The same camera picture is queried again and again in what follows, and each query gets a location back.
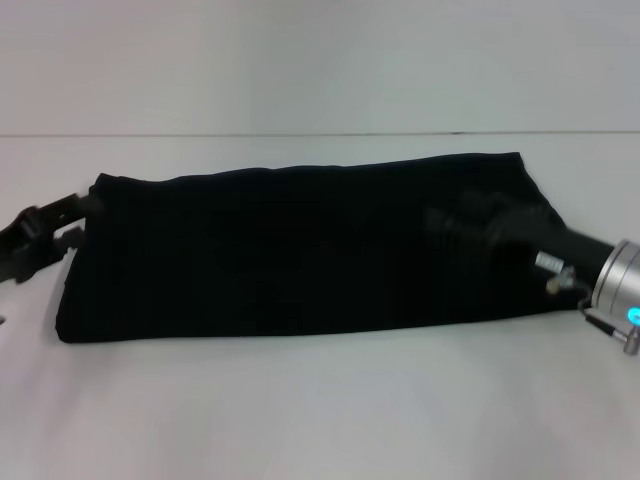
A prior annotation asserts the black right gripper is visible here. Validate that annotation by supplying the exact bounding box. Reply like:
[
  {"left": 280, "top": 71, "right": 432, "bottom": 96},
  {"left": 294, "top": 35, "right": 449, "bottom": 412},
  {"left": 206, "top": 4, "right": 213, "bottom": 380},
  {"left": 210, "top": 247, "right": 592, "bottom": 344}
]
[{"left": 423, "top": 188, "right": 617, "bottom": 297}]

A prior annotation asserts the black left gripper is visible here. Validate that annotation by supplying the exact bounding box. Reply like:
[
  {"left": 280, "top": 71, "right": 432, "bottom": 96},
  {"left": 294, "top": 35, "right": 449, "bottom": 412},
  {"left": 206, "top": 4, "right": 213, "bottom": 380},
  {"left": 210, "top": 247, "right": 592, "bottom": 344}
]
[{"left": 0, "top": 192, "right": 107, "bottom": 287}]

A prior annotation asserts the black shirt with white print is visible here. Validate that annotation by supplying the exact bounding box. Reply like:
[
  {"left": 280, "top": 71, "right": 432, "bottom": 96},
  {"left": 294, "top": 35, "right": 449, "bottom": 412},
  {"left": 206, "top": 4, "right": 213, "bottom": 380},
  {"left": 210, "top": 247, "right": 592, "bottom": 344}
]
[{"left": 53, "top": 149, "right": 596, "bottom": 346}]

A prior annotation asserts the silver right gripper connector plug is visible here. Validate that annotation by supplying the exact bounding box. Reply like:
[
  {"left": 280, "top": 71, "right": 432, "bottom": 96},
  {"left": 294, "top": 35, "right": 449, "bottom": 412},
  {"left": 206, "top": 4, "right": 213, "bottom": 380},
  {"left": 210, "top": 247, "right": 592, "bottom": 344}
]
[{"left": 544, "top": 267, "right": 575, "bottom": 295}]

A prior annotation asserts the thin right gripper cable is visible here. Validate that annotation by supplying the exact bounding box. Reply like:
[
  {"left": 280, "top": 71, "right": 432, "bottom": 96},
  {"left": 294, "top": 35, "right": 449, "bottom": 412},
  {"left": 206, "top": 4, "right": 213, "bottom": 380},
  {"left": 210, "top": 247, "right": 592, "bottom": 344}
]
[{"left": 569, "top": 284, "right": 640, "bottom": 347}]

